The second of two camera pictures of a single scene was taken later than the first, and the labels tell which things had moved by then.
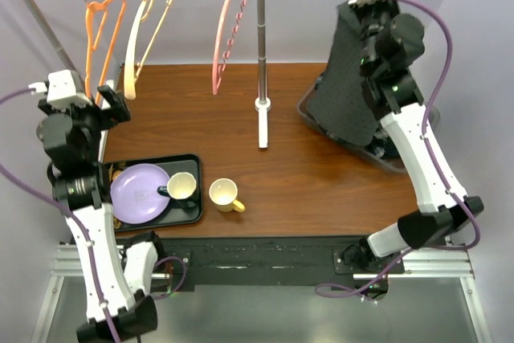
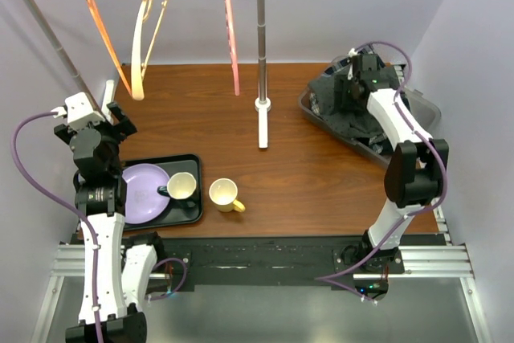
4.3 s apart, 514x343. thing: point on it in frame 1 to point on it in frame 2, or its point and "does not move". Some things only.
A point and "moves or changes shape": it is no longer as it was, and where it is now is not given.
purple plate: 134,194 does not move
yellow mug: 223,193 does not move
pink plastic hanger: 220,27 to 232,35
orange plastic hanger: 104,6 moves or changes shape
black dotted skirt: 340,100 moves or changes shape
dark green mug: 180,186 does not move
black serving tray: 181,212 does not move
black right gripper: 388,2 to 342,84
